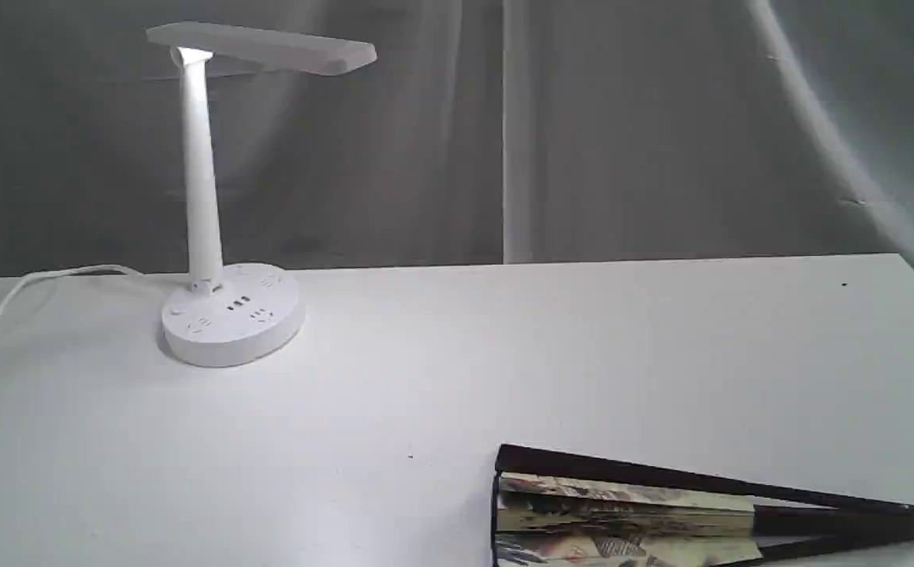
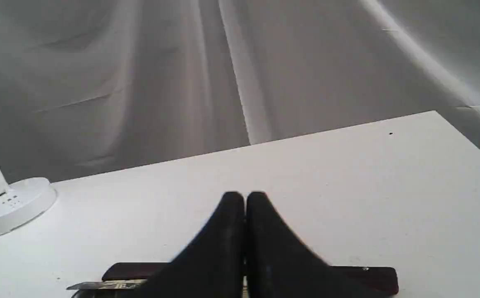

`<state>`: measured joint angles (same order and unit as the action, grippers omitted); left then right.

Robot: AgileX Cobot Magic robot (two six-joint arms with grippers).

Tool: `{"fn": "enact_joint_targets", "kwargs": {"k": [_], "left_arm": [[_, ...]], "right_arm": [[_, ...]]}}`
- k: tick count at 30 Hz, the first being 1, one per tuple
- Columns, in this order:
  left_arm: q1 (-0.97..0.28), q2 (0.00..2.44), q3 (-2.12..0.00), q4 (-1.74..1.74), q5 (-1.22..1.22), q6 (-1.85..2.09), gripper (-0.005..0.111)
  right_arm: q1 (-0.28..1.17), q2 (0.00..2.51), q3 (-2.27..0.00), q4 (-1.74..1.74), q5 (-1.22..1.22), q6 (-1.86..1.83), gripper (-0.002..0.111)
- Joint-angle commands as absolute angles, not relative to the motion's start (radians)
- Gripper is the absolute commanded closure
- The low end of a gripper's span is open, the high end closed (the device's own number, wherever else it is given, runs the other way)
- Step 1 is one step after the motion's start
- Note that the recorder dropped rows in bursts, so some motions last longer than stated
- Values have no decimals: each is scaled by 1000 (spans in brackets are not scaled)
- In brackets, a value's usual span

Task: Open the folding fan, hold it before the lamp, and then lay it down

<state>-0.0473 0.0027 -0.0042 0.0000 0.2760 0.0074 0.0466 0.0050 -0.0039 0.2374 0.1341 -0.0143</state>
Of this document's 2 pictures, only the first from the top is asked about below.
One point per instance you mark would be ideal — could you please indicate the painted paper folding fan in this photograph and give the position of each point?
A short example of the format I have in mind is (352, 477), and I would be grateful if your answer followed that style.
(552, 508)

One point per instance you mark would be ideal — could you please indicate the white desk lamp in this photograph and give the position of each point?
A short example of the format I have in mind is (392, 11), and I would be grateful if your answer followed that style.
(229, 315)

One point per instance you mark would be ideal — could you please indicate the grey backdrop curtain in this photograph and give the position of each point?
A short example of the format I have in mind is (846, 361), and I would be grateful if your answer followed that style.
(485, 132)

